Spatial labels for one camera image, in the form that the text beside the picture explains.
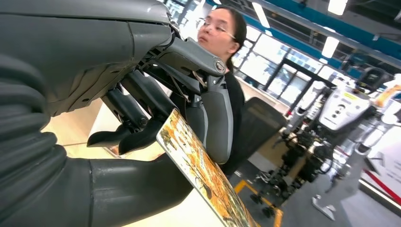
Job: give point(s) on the orange picture room key card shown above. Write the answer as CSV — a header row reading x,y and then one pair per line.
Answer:
x,y
200,169

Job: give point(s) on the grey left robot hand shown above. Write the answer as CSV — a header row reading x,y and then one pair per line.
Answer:
x,y
78,47

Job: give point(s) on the person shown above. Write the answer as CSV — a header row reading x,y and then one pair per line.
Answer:
x,y
219,34

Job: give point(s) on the humanoid robot with black legs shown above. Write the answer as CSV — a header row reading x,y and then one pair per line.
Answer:
x,y
341,106

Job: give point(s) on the long ceiling light panel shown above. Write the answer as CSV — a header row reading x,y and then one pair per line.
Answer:
x,y
337,7
330,47
261,15

